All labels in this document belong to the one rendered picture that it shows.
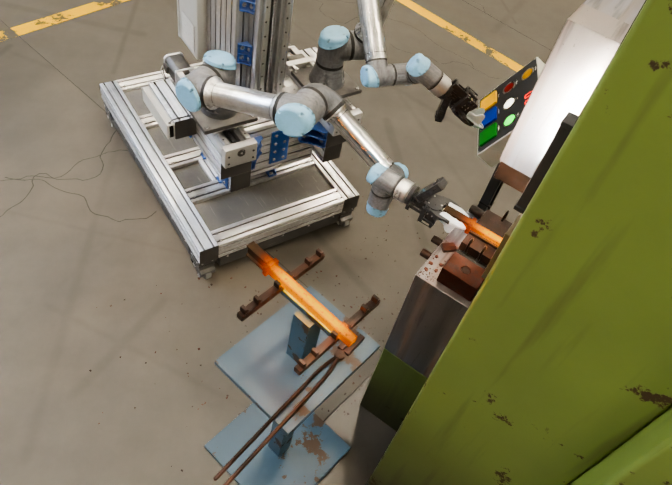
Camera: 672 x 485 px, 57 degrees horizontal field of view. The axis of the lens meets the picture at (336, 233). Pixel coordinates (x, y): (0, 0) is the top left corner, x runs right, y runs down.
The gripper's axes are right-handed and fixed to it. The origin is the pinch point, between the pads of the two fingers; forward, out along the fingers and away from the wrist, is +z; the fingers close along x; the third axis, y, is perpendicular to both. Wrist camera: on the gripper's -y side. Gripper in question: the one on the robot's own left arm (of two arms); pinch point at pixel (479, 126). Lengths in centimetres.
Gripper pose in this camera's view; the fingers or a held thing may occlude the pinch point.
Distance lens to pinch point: 228.9
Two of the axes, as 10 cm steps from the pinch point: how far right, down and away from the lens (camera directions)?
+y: 6.2, -4.4, -6.5
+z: 7.6, 5.2, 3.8
